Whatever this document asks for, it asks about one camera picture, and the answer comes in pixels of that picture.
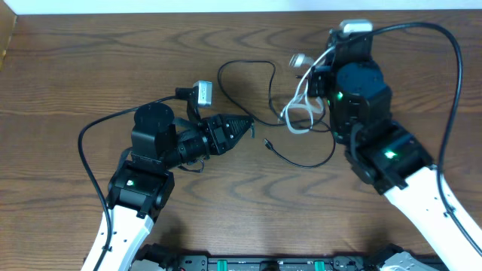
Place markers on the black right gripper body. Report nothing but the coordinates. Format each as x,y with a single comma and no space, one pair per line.
318,80

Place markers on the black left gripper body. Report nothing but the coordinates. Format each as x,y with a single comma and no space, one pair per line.
217,135

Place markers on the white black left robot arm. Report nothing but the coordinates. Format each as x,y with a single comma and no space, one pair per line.
143,180

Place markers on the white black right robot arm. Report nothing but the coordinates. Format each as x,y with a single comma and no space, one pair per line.
383,154

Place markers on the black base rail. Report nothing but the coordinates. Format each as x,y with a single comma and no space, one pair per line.
336,263

